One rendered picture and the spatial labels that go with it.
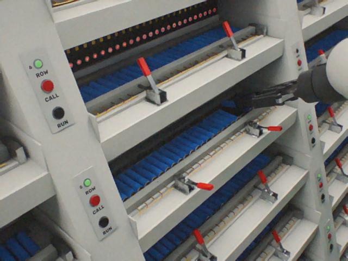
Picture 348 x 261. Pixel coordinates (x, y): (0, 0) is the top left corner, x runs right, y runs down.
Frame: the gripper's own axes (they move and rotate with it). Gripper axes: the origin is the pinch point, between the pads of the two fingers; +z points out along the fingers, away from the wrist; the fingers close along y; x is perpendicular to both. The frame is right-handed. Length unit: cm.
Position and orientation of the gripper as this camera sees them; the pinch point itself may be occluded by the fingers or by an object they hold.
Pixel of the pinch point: (248, 100)
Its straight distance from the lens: 99.7
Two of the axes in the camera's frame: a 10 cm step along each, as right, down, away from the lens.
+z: -6.3, 1.2, 7.6
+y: -6.6, 4.3, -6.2
